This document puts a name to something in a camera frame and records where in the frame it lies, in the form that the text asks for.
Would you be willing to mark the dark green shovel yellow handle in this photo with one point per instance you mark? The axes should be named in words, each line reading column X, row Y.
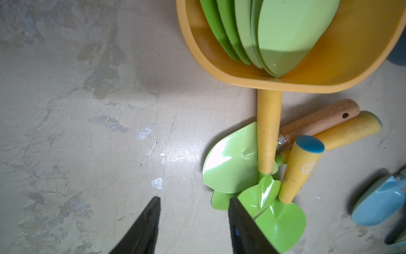
column 258, row 198

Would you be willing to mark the dark blue storage box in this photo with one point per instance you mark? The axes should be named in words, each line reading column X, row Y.
column 398, row 53

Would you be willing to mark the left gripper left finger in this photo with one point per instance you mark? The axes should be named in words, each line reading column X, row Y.
column 142, row 236

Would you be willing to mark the hidden green shovel yellow handle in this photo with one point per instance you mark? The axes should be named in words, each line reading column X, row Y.
column 349, row 130

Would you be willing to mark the yellow storage box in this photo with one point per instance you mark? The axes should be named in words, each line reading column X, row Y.
column 360, row 37

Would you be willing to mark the blue shovel large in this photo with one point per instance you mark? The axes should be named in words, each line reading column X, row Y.
column 380, row 201

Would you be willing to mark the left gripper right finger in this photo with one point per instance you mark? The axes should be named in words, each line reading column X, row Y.
column 246, row 236

